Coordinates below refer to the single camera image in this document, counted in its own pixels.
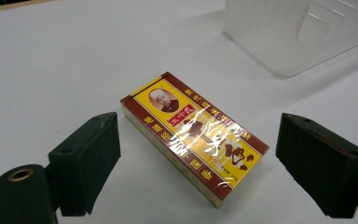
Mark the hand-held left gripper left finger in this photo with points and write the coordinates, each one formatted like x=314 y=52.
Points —
x=84 y=165

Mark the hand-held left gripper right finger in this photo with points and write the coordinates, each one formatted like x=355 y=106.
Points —
x=320 y=161

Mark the yellow and red box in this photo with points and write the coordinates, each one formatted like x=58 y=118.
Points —
x=195 y=137

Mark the clear plastic container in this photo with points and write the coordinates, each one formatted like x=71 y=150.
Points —
x=295 y=34

